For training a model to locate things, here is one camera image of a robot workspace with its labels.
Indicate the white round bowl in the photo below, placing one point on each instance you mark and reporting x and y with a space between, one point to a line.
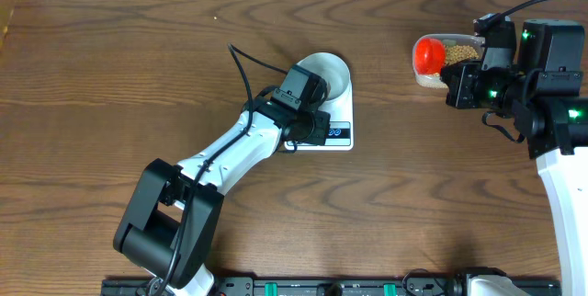
333 70

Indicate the clear plastic container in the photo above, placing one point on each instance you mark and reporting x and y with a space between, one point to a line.
434 80

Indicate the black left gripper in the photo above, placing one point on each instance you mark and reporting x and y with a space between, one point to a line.
317 121

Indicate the pile of soybeans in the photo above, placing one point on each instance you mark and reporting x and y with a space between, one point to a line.
459 53

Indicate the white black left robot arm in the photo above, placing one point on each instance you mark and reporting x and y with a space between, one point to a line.
169 223

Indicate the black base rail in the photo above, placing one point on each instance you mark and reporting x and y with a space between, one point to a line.
241 286

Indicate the white digital kitchen scale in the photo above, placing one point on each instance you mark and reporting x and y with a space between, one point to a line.
341 133

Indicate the red plastic measuring scoop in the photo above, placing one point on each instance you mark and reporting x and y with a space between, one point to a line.
422 52

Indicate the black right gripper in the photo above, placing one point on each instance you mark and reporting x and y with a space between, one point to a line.
459 94

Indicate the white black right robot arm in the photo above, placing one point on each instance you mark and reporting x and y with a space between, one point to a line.
534 78

